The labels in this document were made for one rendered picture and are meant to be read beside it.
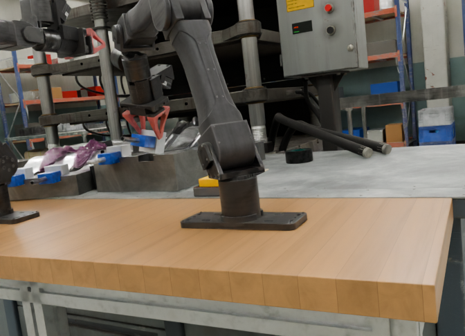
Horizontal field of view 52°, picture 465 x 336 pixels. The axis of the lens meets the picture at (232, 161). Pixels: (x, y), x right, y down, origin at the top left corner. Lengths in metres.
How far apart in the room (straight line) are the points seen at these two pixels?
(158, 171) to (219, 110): 0.43
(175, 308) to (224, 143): 0.25
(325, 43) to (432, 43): 5.58
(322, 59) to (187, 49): 1.11
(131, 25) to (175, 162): 0.32
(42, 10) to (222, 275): 0.89
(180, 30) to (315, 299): 0.49
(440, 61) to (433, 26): 0.49
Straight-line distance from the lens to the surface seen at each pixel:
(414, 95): 4.50
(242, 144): 0.75
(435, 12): 7.43
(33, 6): 1.28
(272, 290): 0.55
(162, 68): 1.18
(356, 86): 7.95
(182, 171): 1.15
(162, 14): 0.84
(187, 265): 0.60
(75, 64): 2.49
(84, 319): 1.48
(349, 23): 1.84
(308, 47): 1.88
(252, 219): 0.74
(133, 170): 1.21
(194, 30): 0.82
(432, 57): 7.39
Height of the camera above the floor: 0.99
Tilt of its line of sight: 7 degrees down
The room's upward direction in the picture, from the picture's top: 6 degrees counter-clockwise
